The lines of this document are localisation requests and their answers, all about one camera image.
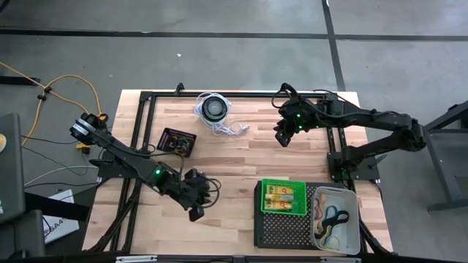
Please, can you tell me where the blue rubber band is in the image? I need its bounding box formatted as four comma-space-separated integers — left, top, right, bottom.
323, 205, 340, 221

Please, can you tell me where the green plastic basket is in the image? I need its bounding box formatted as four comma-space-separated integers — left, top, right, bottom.
260, 178, 307, 216

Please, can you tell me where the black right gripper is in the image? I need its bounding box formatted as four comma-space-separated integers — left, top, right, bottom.
273, 97, 314, 148

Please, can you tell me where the white lamp power cable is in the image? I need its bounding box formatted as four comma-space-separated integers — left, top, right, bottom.
195, 91, 252, 137

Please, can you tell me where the black perforated metal shelf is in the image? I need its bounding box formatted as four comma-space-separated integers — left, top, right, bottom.
254, 180, 363, 251

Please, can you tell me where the black floor cable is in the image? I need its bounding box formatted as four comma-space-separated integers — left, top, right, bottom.
312, 88, 377, 114

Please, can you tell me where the black rubber band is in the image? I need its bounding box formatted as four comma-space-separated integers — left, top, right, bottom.
320, 210, 350, 230

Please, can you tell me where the black plastic basket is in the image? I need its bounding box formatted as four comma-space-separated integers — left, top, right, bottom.
156, 126, 197, 159

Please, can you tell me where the white plastic bin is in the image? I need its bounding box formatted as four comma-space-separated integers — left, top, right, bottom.
310, 186, 361, 256

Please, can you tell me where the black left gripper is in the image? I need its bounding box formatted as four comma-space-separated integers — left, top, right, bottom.
175, 167, 212, 223

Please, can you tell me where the white labelled box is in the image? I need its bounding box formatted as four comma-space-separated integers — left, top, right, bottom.
42, 188, 80, 245

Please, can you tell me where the red rubber band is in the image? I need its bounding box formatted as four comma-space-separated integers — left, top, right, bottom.
313, 196, 325, 221

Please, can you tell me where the grey equipment case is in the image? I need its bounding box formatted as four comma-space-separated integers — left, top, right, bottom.
0, 112, 26, 224

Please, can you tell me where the black metal stand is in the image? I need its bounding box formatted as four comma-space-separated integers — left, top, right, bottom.
403, 100, 468, 213

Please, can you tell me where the tan rubber band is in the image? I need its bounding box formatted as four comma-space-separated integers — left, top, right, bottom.
315, 223, 333, 239

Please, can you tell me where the yellow extension cord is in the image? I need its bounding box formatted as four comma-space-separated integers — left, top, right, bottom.
0, 61, 110, 150

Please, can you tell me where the yellow rubber band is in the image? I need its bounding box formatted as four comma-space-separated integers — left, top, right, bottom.
317, 233, 341, 250

